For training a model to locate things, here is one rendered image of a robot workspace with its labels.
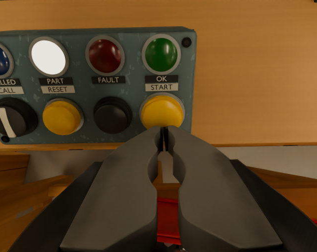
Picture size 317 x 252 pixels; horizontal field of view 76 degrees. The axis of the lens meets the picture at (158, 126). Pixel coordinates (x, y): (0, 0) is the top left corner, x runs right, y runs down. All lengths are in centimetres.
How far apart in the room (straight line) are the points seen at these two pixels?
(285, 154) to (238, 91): 108
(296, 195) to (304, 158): 98
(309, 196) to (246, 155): 84
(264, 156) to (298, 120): 100
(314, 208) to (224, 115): 20
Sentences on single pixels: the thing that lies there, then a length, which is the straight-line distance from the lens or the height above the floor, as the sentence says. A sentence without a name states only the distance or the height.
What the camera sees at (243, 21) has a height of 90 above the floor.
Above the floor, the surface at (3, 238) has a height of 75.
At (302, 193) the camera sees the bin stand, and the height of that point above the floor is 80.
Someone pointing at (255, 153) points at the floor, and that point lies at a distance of 118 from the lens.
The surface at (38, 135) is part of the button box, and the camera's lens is 18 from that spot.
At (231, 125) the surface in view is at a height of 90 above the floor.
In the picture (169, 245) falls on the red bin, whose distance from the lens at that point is 21.
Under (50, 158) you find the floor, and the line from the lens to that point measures 122.
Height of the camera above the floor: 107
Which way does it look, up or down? 83 degrees down
